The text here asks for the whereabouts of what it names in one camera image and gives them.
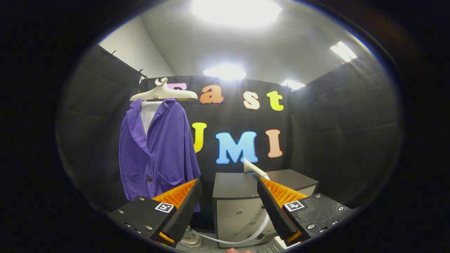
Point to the oval ceiling light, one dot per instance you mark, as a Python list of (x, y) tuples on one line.
[(225, 72)]

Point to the white garment steamer base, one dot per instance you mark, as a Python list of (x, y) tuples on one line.
[(191, 240)]

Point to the white clothes hanger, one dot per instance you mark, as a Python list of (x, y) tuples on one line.
[(165, 94)]

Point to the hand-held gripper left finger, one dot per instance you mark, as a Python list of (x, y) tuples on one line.
[(188, 211)]

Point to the grey drawer cabinet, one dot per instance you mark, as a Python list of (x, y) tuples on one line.
[(235, 211)]

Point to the large round ceiling light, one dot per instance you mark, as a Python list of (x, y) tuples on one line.
[(235, 10)]

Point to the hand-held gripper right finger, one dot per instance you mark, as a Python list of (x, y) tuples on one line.
[(272, 207)]

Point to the small ceiling light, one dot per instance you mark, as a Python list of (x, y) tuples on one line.
[(292, 84)]

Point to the rectangular ceiling light panel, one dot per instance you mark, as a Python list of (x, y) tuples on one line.
[(343, 51)]

